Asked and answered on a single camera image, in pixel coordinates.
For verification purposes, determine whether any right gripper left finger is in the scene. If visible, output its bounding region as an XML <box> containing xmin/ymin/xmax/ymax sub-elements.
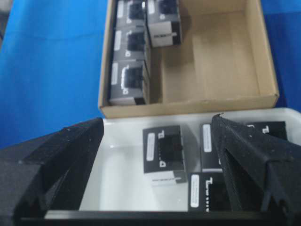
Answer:
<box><xmin>0</xmin><ymin>118</ymin><xmax>104</xmax><ymax>226</ymax></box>

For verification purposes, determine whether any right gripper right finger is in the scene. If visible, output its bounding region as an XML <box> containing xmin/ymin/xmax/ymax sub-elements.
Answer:
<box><xmin>211</xmin><ymin>114</ymin><xmax>301</xmax><ymax>212</ymax></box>

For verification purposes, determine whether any black box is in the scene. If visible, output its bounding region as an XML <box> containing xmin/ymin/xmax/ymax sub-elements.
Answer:
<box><xmin>108</xmin><ymin>61</ymin><xmax>150</xmax><ymax>105</ymax></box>
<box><xmin>113</xmin><ymin>26</ymin><xmax>151</xmax><ymax>64</ymax></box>
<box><xmin>147</xmin><ymin>0</ymin><xmax>182</xmax><ymax>48</ymax></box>
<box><xmin>143</xmin><ymin>125</ymin><xmax>187</xmax><ymax>186</ymax></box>
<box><xmin>116</xmin><ymin>0</ymin><xmax>147</xmax><ymax>28</ymax></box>

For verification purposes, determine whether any tray box back left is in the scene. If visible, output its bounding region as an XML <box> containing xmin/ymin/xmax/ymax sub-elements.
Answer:
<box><xmin>246</xmin><ymin>121</ymin><xmax>287</xmax><ymax>140</ymax></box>

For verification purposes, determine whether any tray box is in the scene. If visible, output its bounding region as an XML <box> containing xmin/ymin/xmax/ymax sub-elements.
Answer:
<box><xmin>200</xmin><ymin>123</ymin><xmax>222</xmax><ymax>173</ymax></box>
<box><xmin>188</xmin><ymin>172</ymin><xmax>231</xmax><ymax>212</ymax></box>
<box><xmin>246</xmin><ymin>121</ymin><xmax>287</xmax><ymax>140</ymax></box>

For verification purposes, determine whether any tray box front left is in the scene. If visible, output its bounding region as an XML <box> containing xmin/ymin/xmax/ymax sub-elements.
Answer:
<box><xmin>200</xmin><ymin>123</ymin><xmax>222</xmax><ymax>173</ymax></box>

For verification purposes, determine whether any tray box front right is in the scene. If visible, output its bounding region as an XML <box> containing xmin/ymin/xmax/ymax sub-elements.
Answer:
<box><xmin>188</xmin><ymin>172</ymin><xmax>231</xmax><ymax>212</ymax></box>

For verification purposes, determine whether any brown cardboard box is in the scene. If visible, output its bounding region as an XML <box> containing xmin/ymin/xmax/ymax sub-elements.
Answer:
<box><xmin>98</xmin><ymin>0</ymin><xmax>279</xmax><ymax>118</ymax></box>

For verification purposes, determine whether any white plastic tray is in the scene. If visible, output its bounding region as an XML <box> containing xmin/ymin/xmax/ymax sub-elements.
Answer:
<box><xmin>79</xmin><ymin>107</ymin><xmax>301</xmax><ymax>212</ymax></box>

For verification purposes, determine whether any blue table cloth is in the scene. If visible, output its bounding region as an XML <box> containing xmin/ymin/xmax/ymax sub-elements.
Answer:
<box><xmin>0</xmin><ymin>0</ymin><xmax>301</xmax><ymax>148</ymax></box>

